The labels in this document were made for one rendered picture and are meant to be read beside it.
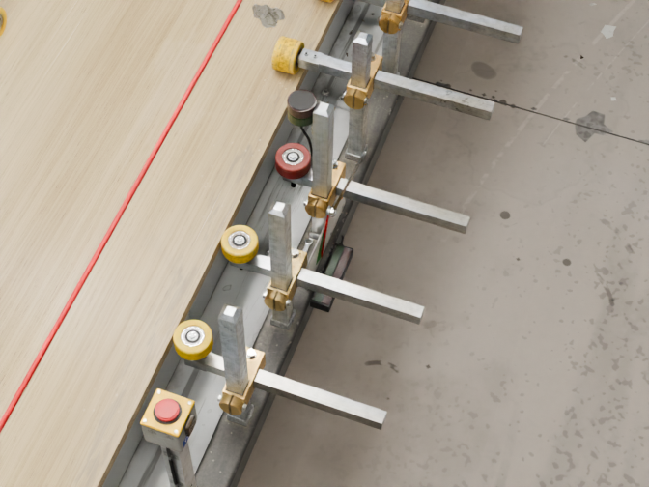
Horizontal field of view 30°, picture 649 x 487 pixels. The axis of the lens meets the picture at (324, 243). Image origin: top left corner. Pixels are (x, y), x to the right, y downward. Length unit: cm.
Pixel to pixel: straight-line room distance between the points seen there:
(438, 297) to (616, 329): 52
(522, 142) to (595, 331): 71
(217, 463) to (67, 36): 111
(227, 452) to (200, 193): 57
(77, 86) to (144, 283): 57
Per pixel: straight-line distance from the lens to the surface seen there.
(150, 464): 268
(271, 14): 300
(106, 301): 255
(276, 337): 270
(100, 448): 240
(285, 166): 270
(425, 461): 335
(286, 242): 243
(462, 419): 341
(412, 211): 270
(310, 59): 283
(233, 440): 259
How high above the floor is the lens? 306
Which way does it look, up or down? 56 degrees down
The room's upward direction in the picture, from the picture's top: 1 degrees clockwise
